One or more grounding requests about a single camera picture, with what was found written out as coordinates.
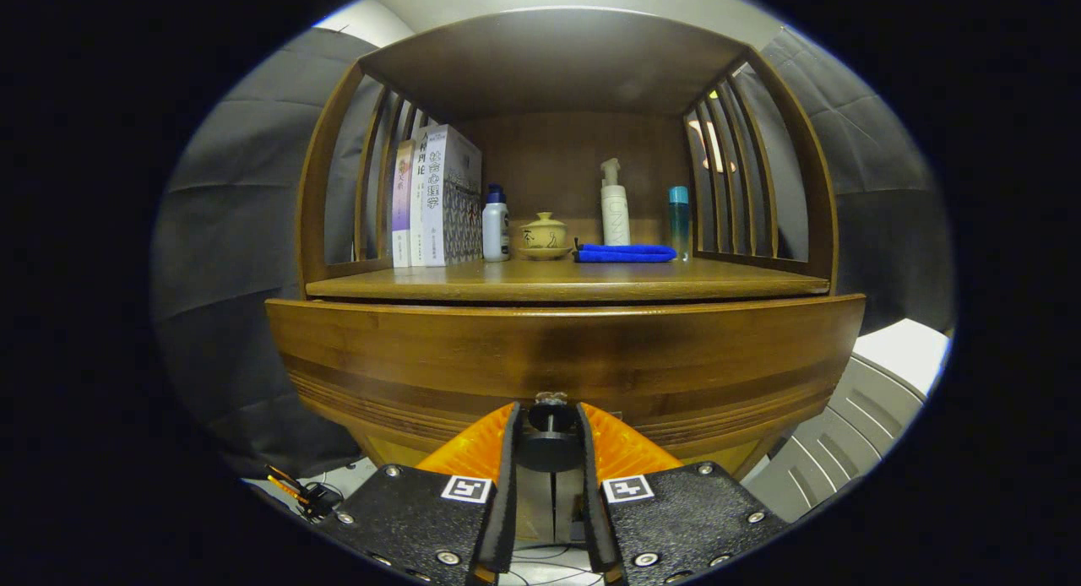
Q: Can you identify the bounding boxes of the blue folded cloth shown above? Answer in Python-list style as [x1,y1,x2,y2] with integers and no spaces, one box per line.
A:
[573,238,678,263]

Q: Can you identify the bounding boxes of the black floor cables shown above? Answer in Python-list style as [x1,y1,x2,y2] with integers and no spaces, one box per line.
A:
[505,542,606,586]

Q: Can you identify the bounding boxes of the pink purple book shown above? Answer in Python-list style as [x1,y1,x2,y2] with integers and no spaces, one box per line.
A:
[391,140,416,269]

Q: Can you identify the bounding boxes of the wooden drawer with black knob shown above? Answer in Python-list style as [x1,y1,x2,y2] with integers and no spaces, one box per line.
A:
[266,295,866,486]

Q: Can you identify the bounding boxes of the thin white book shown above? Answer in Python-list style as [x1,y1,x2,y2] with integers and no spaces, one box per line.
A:
[410,130,432,268]

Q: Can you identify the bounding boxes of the orange black tool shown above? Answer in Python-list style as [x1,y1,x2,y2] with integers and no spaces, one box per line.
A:
[264,464,340,521]

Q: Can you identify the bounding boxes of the yellow lidded tea bowl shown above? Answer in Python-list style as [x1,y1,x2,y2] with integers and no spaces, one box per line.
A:
[517,212,573,261]

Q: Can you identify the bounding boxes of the teal bottle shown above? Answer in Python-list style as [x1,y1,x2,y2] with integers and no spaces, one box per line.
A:
[669,186,691,262]

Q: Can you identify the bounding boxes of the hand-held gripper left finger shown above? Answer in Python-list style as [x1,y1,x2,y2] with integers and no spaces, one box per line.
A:
[317,402,521,586]

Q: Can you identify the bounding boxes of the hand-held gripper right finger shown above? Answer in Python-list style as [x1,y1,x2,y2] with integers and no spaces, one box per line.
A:
[577,402,790,586]

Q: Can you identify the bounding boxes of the thick white patterned book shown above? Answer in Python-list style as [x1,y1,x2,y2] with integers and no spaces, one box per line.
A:
[421,124,483,268]

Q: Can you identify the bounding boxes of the brown wooden cabinet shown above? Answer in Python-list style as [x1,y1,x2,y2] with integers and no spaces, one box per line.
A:
[266,8,866,546]

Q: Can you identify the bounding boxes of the wooden countertop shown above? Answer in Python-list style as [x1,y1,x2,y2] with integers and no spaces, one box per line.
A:
[306,257,831,303]

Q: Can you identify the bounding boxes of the white pump bottle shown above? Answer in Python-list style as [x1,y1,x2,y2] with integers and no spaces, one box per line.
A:
[600,158,632,247]

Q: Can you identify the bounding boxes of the white bottle with blue cap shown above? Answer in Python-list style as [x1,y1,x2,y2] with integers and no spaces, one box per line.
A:
[481,183,511,263]

